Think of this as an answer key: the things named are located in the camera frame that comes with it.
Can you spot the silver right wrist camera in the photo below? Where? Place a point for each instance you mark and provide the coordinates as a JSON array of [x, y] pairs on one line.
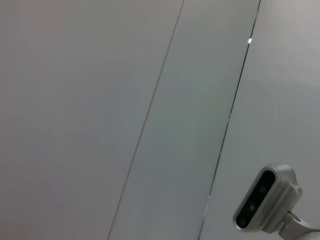
[[260, 197]]

